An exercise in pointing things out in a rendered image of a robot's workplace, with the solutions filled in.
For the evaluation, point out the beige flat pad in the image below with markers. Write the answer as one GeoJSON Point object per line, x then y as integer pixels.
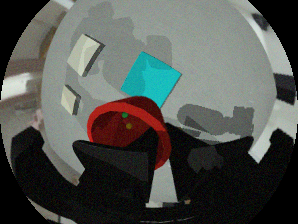
{"type": "Point", "coordinates": [69, 99]}

